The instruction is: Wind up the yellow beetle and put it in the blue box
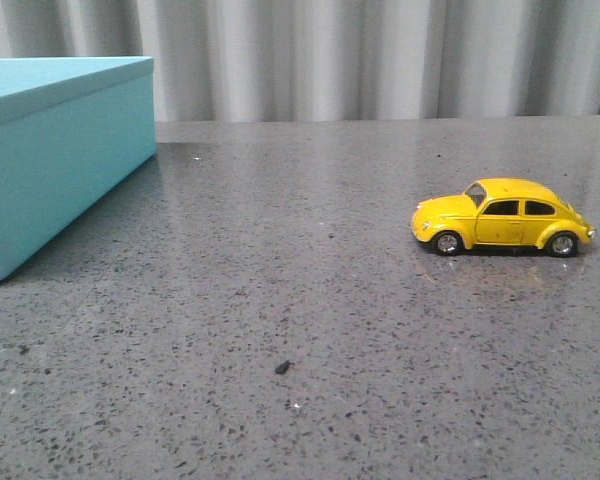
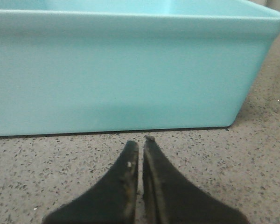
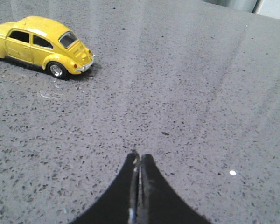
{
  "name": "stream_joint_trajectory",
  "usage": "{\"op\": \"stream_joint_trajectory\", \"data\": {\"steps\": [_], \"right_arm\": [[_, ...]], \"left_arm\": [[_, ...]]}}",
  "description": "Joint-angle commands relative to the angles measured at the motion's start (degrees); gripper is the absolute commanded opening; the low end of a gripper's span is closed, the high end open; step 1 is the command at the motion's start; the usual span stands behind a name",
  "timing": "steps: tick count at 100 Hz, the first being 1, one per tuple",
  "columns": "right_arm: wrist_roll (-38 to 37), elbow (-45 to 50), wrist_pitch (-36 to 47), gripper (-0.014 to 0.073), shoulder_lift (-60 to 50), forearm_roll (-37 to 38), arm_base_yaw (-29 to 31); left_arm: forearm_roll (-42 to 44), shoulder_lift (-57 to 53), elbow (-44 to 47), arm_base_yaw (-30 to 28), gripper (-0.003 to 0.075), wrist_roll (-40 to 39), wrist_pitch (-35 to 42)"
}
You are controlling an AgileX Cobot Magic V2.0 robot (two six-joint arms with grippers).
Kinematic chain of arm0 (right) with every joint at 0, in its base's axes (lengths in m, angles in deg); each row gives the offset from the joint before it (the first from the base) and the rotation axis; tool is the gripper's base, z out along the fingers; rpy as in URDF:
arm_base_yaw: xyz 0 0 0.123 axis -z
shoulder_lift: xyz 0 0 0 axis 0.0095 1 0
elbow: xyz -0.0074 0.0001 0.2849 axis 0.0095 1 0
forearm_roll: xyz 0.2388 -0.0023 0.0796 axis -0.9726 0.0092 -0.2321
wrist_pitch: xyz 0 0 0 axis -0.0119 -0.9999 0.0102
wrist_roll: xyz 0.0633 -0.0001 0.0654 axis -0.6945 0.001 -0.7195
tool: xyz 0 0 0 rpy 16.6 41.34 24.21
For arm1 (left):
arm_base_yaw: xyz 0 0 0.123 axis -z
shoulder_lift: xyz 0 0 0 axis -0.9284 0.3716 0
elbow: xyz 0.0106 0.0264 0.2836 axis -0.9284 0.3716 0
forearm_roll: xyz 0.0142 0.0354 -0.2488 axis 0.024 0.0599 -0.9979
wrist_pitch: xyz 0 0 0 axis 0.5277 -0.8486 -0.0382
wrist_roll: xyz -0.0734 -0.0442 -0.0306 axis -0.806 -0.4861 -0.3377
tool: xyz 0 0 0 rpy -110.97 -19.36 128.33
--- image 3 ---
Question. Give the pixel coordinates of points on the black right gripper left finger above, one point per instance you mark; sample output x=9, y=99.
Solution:
x=118, y=205

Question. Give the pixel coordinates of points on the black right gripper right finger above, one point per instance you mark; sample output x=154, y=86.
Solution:
x=161, y=203

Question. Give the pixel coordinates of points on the yellow toy beetle car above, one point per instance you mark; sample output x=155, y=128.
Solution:
x=46, y=43

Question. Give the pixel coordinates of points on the white pleated curtain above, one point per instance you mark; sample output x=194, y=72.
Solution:
x=269, y=8

